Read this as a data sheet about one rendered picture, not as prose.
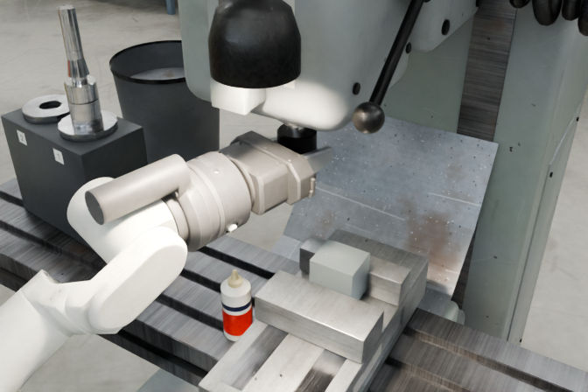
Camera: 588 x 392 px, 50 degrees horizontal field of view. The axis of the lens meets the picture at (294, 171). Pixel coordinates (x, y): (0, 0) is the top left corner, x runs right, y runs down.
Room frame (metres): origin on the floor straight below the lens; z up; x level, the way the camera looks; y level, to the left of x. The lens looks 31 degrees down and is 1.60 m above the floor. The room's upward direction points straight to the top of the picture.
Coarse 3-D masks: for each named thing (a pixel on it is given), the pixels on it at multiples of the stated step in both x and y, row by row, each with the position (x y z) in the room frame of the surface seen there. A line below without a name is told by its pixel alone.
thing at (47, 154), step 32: (64, 96) 0.98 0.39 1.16; (32, 128) 0.89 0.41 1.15; (64, 128) 0.87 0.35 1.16; (96, 128) 0.87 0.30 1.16; (128, 128) 0.89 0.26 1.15; (32, 160) 0.89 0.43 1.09; (64, 160) 0.83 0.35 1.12; (96, 160) 0.82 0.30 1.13; (128, 160) 0.87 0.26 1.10; (32, 192) 0.91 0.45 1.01; (64, 192) 0.85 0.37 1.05; (64, 224) 0.86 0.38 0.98
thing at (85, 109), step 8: (96, 88) 0.89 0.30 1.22; (72, 96) 0.87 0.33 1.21; (80, 96) 0.87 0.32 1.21; (88, 96) 0.87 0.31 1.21; (96, 96) 0.88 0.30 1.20; (72, 104) 0.87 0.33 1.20; (80, 104) 0.87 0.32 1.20; (88, 104) 0.87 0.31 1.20; (96, 104) 0.88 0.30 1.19; (72, 112) 0.87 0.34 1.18; (80, 112) 0.87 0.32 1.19; (88, 112) 0.87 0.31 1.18; (96, 112) 0.88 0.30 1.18; (72, 120) 0.87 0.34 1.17; (80, 120) 0.87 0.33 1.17; (88, 120) 0.87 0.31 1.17; (96, 120) 0.88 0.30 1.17; (80, 128) 0.87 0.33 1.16
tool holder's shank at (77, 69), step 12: (60, 12) 0.88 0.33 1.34; (72, 12) 0.88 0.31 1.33; (60, 24) 0.88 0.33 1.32; (72, 24) 0.88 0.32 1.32; (72, 36) 0.88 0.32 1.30; (72, 48) 0.88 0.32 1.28; (72, 60) 0.88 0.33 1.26; (84, 60) 0.89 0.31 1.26; (72, 72) 0.87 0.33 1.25; (84, 72) 0.88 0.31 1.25
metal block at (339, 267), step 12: (324, 252) 0.63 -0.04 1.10; (336, 252) 0.63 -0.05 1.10; (348, 252) 0.63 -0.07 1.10; (360, 252) 0.63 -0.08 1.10; (312, 264) 0.62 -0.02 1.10; (324, 264) 0.61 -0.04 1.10; (336, 264) 0.61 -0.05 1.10; (348, 264) 0.61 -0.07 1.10; (360, 264) 0.61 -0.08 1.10; (312, 276) 0.61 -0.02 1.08; (324, 276) 0.61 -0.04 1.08; (336, 276) 0.60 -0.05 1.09; (348, 276) 0.59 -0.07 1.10; (360, 276) 0.61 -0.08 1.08; (336, 288) 0.60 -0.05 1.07; (348, 288) 0.59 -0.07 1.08; (360, 288) 0.61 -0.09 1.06
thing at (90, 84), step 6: (90, 78) 0.90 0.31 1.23; (66, 84) 0.87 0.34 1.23; (72, 84) 0.87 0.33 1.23; (78, 84) 0.87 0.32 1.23; (84, 84) 0.87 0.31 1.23; (90, 84) 0.88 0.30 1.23; (96, 84) 0.89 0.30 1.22; (66, 90) 0.87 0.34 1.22; (72, 90) 0.87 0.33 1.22; (78, 90) 0.87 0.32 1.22; (84, 90) 0.87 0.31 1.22
